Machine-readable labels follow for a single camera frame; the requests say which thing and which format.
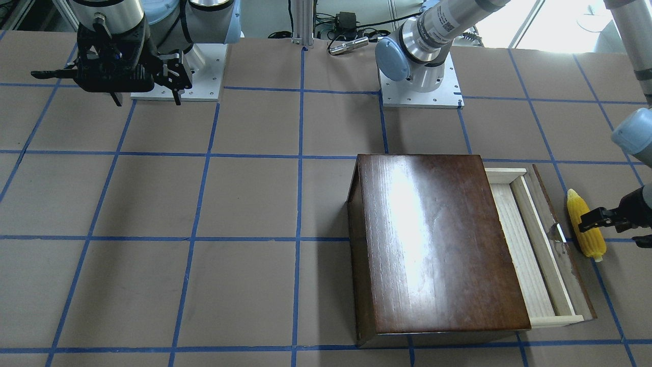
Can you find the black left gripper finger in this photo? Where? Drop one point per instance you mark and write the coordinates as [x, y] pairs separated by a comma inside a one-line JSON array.
[[643, 241], [599, 217]]

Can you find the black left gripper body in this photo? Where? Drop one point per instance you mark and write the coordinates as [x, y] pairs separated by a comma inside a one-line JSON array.
[[637, 206]]

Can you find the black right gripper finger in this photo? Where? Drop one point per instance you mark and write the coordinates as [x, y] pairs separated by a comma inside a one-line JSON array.
[[87, 81], [175, 74]]

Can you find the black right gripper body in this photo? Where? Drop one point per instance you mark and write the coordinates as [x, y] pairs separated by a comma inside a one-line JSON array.
[[146, 51]]

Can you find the yellow toy corn cob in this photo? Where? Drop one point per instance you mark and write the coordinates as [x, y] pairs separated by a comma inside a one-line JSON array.
[[591, 243]]

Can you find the light wood drawer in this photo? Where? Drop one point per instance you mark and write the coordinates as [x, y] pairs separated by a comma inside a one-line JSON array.
[[552, 287]]

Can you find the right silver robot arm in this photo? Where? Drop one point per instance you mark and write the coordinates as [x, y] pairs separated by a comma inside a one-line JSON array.
[[174, 25]]

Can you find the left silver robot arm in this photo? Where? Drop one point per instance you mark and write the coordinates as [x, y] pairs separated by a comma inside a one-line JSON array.
[[423, 38]]

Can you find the dark brown wooden cabinet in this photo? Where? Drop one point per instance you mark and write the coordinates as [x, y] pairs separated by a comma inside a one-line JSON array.
[[430, 260]]

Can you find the black power adapter box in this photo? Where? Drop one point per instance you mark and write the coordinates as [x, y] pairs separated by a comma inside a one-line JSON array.
[[345, 21]]

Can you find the silver metal cylinder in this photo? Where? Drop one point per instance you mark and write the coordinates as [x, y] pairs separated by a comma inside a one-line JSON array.
[[348, 46]]

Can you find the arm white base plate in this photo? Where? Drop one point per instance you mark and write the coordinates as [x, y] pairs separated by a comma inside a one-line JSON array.
[[428, 87], [205, 63]]

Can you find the aluminium frame post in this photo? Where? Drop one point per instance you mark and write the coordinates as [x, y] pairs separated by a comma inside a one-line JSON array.
[[302, 24]]

